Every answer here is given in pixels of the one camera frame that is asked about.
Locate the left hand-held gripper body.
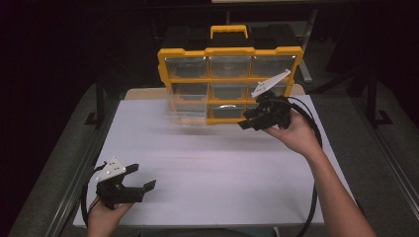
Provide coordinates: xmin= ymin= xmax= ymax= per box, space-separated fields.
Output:
xmin=95 ymin=156 xmax=146 ymax=210

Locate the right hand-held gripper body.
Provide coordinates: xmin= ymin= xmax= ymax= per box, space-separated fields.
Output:
xmin=250 ymin=68 xmax=293 ymax=131

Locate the clear plastic drawer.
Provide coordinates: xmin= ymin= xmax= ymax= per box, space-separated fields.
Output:
xmin=165 ymin=82 xmax=210 ymax=126

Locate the yellow black organizer cabinet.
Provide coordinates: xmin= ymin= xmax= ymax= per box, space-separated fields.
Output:
xmin=156 ymin=23 xmax=305 ymax=126

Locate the person's left hand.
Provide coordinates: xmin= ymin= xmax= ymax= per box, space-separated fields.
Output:
xmin=85 ymin=200 xmax=134 ymax=237

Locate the person's right hand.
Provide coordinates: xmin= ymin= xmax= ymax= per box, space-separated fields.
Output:
xmin=262 ymin=109 xmax=324 ymax=161

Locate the grey metal pole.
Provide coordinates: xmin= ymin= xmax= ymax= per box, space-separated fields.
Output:
xmin=295 ymin=8 xmax=320 ymax=84

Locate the set of clear cabinet drawers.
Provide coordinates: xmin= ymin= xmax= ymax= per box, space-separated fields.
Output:
xmin=164 ymin=54 xmax=297 ymax=119

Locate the black metal stand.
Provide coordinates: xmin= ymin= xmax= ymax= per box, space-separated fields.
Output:
xmin=84 ymin=73 xmax=107 ymax=130
xmin=366 ymin=67 xmax=395 ymax=129

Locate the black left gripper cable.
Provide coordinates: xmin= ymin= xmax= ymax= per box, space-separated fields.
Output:
xmin=80 ymin=161 xmax=109 ymax=229

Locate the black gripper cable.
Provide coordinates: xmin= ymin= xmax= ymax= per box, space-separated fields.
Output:
xmin=80 ymin=161 xmax=109 ymax=229
xmin=171 ymin=94 xmax=326 ymax=237

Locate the aluminium frame rail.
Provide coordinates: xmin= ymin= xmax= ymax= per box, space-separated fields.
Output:
xmin=350 ymin=97 xmax=419 ymax=211
xmin=48 ymin=98 xmax=122 ymax=237

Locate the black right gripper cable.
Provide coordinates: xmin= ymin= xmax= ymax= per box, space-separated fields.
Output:
xmin=171 ymin=94 xmax=326 ymax=237

